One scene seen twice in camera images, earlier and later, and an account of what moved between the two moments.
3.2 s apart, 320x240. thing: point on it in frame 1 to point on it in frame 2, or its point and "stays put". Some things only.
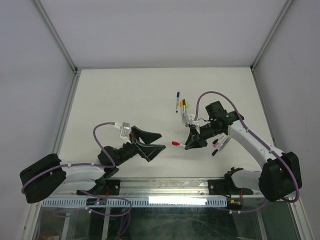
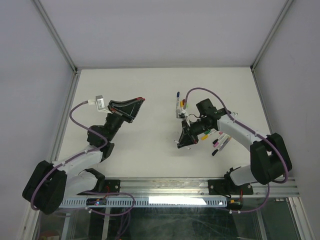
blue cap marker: (178, 94) stays put
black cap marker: (222, 146) stays put
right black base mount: (227, 187) stays put
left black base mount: (103, 187) stays put
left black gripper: (148, 151) to (127, 109)
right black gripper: (192, 142) to (188, 137)
